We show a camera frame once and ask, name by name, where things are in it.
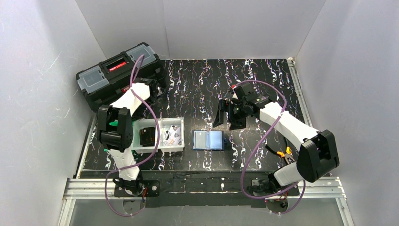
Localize orange black pliers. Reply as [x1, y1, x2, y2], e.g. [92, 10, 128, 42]
[265, 145, 295, 164]

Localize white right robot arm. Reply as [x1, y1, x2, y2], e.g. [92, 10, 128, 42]
[213, 97, 340, 188]

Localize black chip card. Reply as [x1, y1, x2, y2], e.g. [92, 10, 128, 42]
[139, 127, 156, 147]

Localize white divided plastic tray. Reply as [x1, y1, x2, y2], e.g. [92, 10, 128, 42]
[130, 117, 185, 153]

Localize green plastic bin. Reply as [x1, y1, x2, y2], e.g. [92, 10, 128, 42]
[104, 121, 118, 152]

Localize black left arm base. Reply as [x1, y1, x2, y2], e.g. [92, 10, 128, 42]
[112, 179, 160, 197]

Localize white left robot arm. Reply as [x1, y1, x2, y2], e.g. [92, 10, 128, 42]
[97, 78, 161, 181]

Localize blue leather card holder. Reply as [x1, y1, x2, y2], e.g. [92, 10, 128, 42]
[192, 130, 226, 151]

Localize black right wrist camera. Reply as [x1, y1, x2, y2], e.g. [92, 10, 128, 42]
[232, 82, 274, 111]

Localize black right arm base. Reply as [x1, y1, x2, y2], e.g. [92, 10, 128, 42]
[246, 178, 300, 198]

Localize black grey toolbox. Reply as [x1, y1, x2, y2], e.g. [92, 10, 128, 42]
[76, 42, 166, 112]

